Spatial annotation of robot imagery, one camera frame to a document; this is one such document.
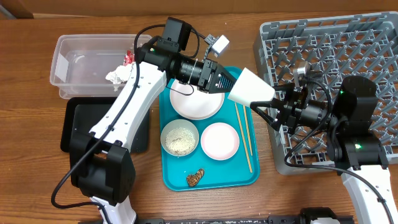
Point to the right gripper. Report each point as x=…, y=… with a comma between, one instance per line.
x=285, y=107

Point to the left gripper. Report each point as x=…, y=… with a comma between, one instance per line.
x=203, y=84

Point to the white cup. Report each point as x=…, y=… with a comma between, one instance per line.
x=250, y=88

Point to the small pink plate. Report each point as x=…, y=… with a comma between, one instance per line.
x=220, y=141

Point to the grey bowl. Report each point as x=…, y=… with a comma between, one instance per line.
x=176, y=124

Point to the pile of rice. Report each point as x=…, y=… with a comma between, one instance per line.
x=180, y=141

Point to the red foil snack wrapper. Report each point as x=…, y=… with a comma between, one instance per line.
x=129, y=58

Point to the white napkin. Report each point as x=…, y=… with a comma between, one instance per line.
x=120, y=75

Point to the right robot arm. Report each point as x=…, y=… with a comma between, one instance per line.
x=356, y=151

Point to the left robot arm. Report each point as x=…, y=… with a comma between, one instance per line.
x=101, y=165

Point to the grey dishwasher rack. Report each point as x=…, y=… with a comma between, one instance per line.
x=362, y=44

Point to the right wooden chopstick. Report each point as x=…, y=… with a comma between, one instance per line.
x=247, y=129

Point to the wooden chopstick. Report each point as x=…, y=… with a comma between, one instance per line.
x=243, y=137
x=247, y=129

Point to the large white plate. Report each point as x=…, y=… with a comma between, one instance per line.
x=193, y=104

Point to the left wooden chopstick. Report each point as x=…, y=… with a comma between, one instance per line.
x=243, y=137

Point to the teal serving tray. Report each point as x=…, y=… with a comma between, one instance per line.
x=229, y=173

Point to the brown food scrap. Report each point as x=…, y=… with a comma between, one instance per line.
x=193, y=180

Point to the clear plastic bin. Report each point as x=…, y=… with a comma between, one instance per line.
x=81, y=63

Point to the black plastic tray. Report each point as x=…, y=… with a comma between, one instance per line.
x=82, y=113

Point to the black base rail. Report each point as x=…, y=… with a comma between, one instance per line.
x=272, y=219

